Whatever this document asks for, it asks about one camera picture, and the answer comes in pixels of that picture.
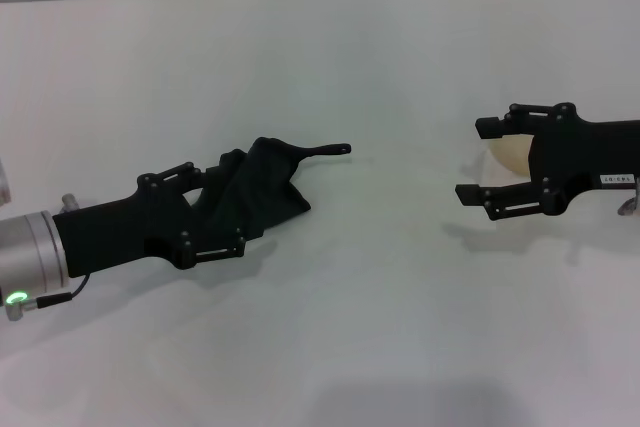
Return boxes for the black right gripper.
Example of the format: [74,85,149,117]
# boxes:
[454,103,640,222]

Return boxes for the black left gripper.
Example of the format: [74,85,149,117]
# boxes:
[51,161,247,279]

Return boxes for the white paper cup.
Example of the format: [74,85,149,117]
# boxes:
[477,134,535,186]

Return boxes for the dark blue rag with loop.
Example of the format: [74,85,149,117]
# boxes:
[187,135,354,249]

